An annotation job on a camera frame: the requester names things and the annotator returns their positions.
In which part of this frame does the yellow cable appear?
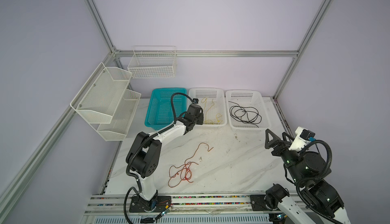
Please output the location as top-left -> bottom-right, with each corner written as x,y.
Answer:
202,112 -> 223,125
199,96 -> 216,122

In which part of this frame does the aluminium frame back bar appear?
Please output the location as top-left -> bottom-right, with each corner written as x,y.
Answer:
115,50 -> 299,58

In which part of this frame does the red cable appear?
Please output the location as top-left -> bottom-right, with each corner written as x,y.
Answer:
168,142 -> 214,188

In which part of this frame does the white plastic basket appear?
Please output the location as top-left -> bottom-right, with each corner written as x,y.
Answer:
225,90 -> 271,132
188,87 -> 228,128

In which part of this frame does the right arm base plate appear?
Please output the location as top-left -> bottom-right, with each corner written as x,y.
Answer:
249,194 -> 286,211

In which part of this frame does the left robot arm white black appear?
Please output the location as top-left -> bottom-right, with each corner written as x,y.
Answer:
123,92 -> 204,224

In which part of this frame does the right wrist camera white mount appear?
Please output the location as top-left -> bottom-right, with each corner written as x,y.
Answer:
289,126 -> 315,152

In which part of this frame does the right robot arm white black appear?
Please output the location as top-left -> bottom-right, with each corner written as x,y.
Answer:
265,127 -> 350,224

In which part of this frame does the right white plastic basket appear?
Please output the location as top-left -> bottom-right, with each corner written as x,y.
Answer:
225,90 -> 271,132

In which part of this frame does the lower white mesh shelf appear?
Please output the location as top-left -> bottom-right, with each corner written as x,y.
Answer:
97,89 -> 141,141

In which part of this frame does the upper white mesh shelf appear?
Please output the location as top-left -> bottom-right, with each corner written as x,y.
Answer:
70,63 -> 132,124

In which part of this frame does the middle white plastic basket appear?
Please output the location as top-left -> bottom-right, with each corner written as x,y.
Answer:
188,87 -> 228,128

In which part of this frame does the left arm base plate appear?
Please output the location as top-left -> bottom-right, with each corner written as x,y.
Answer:
128,195 -> 172,213

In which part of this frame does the white wire wall basket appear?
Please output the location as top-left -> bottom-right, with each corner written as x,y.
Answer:
128,46 -> 177,79

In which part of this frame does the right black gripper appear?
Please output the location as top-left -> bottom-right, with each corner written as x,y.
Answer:
262,127 -> 304,184

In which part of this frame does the black cable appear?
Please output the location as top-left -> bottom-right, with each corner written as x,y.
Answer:
228,101 -> 263,128

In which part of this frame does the teal plastic basket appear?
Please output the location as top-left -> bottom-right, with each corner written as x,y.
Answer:
145,87 -> 187,131

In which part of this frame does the white mesh shelf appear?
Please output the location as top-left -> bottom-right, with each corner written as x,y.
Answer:
70,63 -> 132,124
97,89 -> 141,141

